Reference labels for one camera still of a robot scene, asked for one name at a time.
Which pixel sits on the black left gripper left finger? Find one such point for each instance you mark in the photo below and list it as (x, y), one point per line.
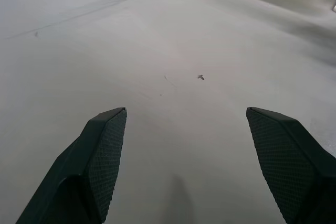
(78, 166)

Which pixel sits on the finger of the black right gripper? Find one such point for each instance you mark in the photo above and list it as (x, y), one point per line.
(288, 161)

